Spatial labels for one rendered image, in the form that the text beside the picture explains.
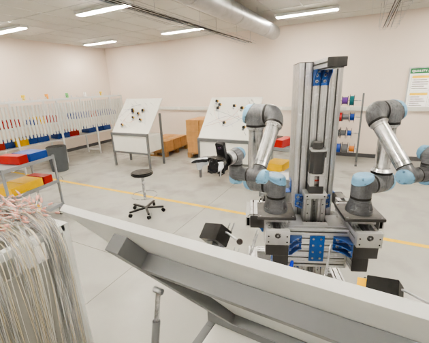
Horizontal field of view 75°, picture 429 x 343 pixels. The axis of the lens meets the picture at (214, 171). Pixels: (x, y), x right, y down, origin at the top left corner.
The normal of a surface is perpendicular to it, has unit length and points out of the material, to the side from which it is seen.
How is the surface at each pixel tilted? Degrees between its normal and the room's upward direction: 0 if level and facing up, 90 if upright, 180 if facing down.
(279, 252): 90
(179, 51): 90
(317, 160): 90
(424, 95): 90
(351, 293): 38
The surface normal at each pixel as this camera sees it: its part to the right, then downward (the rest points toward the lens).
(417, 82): -0.45, 0.28
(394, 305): -0.33, -0.58
